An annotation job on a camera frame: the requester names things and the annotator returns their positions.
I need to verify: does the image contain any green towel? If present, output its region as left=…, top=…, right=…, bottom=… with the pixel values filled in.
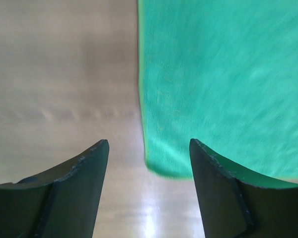
left=138, top=0, right=298, bottom=180

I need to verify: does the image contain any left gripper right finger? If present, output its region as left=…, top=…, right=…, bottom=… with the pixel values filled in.
left=189, top=139, right=298, bottom=238

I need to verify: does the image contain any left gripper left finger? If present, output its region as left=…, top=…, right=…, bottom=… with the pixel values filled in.
left=0, top=140, right=109, bottom=238

